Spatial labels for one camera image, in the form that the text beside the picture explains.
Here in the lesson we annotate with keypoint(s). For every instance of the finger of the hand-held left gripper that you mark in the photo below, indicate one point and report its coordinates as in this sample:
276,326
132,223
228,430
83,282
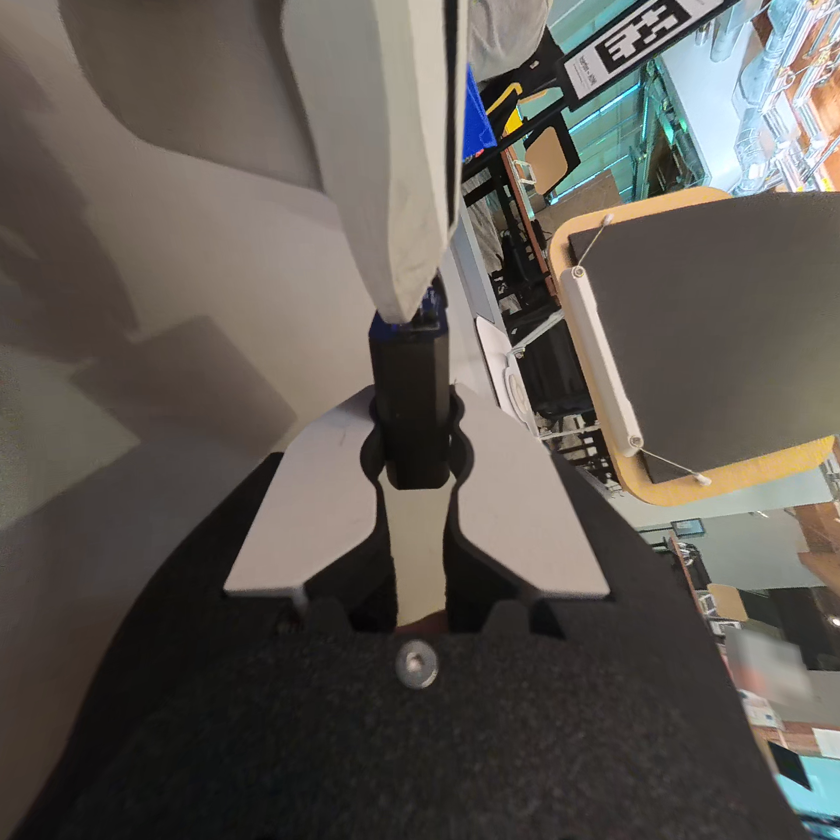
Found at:
381,131

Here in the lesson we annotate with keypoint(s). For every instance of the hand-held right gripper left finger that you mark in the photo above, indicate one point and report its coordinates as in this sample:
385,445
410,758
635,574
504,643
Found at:
309,525

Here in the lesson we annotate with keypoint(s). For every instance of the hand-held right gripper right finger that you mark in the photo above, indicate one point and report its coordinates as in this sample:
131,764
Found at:
532,525

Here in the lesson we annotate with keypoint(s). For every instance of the blue plastic bin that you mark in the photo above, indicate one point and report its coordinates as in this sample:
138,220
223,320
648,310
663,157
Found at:
478,118

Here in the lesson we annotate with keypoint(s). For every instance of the black ethernet port adapter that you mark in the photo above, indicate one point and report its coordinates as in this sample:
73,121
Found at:
418,407

